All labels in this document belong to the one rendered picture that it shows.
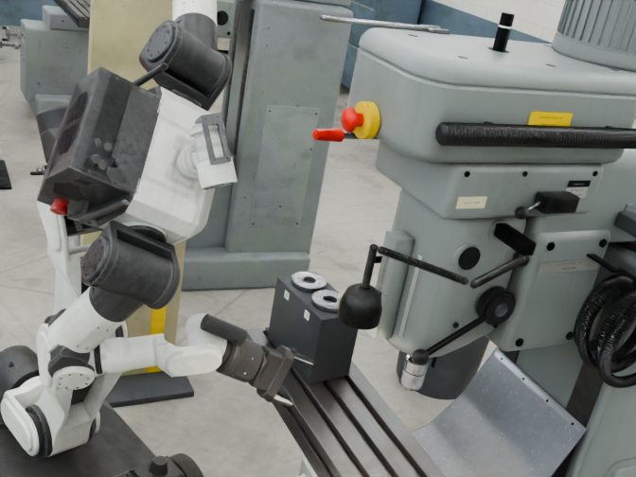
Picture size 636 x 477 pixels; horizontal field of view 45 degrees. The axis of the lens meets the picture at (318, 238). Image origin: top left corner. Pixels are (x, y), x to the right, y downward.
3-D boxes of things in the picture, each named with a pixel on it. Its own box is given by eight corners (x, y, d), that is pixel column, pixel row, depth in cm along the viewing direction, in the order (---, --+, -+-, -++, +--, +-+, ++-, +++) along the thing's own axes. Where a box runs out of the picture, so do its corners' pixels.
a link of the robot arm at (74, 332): (26, 382, 145) (89, 324, 134) (27, 325, 153) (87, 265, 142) (81, 394, 152) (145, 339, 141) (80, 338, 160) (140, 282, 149)
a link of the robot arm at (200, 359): (222, 372, 157) (156, 381, 154) (218, 343, 164) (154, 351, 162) (221, 349, 153) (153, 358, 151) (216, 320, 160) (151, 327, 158)
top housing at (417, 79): (409, 167, 114) (432, 61, 108) (332, 113, 135) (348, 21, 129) (629, 167, 136) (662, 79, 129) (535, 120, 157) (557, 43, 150)
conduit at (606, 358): (591, 398, 136) (629, 298, 128) (532, 348, 149) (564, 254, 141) (662, 385, 145) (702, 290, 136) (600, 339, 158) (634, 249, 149)
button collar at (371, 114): (365, 144, 122) (373, 107, 119) (348, 132, 126) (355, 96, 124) (376, 144, 122) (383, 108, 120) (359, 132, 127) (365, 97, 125)
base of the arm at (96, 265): (70, 296, 132) (105, 270, 126) (79, 235, 139) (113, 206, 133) (144, 322, 141) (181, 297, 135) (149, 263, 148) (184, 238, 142)
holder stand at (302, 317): (309, 384, 188) (322, 315, 180) (266, 337, 204) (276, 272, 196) (348, 376, 194) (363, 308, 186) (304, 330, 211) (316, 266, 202)
